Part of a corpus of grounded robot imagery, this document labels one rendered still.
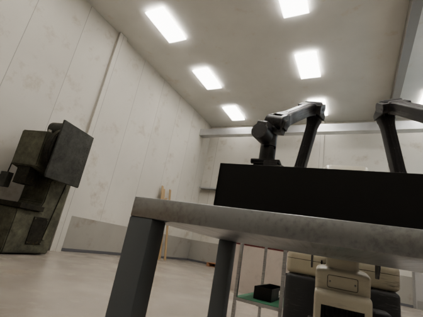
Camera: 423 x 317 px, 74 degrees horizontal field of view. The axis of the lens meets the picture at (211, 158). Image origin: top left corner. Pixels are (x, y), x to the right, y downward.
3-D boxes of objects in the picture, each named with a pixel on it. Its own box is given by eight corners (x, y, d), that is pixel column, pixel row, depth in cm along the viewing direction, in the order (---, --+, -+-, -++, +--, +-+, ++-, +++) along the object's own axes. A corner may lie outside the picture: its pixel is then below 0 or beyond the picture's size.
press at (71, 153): (27, 249, 630) (67, 133, 714) (65, 259, 570) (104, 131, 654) (-52, 243, 508) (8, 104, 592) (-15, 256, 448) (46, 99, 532)
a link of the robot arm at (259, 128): (290, 122, 103) (269, 119, 108) (280, 107, 94) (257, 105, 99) (279, 152, 101) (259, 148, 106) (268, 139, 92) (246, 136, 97)
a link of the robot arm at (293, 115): (325, 114, 131) (302, 111, 138) (326, 102, 129) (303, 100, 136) (284, 134, 100) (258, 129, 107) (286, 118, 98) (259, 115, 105)
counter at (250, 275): (364, 323, 448) (364, 263, 475) (216, 286, 572) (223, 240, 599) (363, 316, 518) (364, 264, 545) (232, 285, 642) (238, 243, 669)
